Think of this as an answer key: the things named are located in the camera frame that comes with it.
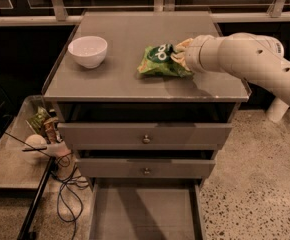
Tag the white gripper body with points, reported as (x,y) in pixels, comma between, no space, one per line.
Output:
(192,55)

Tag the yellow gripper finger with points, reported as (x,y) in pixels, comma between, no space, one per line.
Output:
(179,58)
(183,45)

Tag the green rice chip bag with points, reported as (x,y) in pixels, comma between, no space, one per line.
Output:
(157,62)

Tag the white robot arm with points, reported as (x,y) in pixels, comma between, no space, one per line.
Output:
(257,59)

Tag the metal top drawer knob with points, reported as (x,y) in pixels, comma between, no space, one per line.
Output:
(146,139)

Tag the metal drawer knob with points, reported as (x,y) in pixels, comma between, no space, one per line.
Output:
(146,139)
(146,171)

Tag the grey top drawer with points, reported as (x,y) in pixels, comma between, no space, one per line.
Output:
(129,136)

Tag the metal middle drawer knob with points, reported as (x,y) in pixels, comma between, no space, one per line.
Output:
(146,171)

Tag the grey middle drawer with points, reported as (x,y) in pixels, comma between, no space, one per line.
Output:
(177,164)

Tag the green snack bag in bin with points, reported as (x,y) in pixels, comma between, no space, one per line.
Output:
(37,120)

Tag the metal window railing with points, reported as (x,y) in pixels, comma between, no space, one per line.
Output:
(145,7)

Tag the white ceramic bowl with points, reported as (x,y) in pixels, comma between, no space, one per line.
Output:
(88,51)

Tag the brown snack packet in bin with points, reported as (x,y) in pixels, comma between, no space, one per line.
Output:
(50,127)

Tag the white round object in bin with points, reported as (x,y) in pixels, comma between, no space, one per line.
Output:
(35,140)

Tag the black stick in bin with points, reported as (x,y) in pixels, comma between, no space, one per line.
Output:
(30,149)

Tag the clear plastic bin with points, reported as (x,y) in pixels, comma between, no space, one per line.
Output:
(15,170)

